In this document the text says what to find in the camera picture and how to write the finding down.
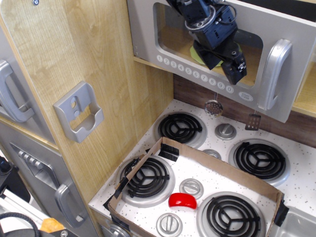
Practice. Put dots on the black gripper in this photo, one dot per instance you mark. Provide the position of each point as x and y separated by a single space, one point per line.
214 41

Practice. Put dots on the grey toy microwave door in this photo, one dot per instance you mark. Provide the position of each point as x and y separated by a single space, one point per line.
255 52

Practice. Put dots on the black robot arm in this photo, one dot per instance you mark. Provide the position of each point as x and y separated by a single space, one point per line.
191 10

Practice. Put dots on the green toy plate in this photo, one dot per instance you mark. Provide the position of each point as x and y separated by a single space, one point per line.
197 58

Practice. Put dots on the hanging toy strainer spoon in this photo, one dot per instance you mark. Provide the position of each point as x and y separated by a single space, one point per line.
213 107

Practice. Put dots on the hanging toy spatula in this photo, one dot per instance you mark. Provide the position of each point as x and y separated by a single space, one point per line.
253 122

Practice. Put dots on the grey back stove knob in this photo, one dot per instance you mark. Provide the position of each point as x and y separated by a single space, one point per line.
225 131

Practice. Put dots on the grey stove knob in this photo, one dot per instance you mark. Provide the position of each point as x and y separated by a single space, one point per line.
192 187
225 131
169 225

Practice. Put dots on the back left stove burner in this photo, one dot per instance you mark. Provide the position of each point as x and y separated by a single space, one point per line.
182 127

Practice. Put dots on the stove burner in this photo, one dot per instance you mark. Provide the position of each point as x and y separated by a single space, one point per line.
182 127
152 184
261 158
228 214

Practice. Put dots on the small grey middle knob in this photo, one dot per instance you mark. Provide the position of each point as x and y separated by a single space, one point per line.
213 153

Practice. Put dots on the brown cardboard tray border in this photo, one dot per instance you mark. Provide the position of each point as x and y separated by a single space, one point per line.
177 191

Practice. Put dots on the back right stove burner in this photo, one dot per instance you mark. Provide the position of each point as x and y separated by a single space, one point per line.
261 158

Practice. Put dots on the grey centre stove knob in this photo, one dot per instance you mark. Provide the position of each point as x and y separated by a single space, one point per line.
192 187

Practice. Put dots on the front left stove burner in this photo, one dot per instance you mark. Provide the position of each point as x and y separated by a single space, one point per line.
152 184

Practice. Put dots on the red toy food piece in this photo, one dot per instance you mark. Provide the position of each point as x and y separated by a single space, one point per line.
182 200

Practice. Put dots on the front right stove burner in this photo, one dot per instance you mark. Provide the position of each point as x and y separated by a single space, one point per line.
228 214

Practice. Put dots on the grey front stove knob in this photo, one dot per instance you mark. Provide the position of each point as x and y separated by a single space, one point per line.
169 225

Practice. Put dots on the steel toy sink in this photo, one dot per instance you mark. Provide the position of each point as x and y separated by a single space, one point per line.
292 222

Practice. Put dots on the grey oven knob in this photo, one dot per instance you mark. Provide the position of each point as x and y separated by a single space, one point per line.
117 231

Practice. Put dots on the grey ice dispenser panel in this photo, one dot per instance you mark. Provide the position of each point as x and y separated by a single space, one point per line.
38 168

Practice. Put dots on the grey wall phone holder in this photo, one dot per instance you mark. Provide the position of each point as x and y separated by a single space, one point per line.
74 103

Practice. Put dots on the upper grey fridge handle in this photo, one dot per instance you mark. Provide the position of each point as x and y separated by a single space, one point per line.
6 98

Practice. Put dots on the grey fridge handle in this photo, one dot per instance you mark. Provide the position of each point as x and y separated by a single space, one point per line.
61 196
6 98

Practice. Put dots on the lower grey fridge handle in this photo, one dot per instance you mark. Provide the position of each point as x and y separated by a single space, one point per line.
61 196

